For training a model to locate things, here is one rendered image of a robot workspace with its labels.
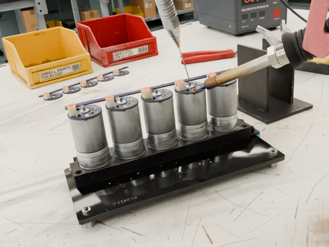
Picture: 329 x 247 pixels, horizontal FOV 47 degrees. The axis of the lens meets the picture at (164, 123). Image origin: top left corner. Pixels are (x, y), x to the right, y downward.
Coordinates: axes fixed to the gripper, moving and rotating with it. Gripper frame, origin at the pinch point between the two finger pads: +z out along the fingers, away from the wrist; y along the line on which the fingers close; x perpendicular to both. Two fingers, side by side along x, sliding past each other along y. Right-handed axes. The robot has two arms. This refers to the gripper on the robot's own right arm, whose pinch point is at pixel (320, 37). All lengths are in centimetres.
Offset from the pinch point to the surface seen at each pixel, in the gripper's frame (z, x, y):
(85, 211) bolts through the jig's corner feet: 14.2, -6.9, 10.0
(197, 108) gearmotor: 8.9, -4.7, 0.2
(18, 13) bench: 139, -185, -207
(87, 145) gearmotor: 12.8, -9.8, 6.4
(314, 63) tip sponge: 8.4, 3.1, -23.7
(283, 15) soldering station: 11, -4, -50
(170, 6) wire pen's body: 2.1, -9.0, 2.8
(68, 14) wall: 199, -236, -361
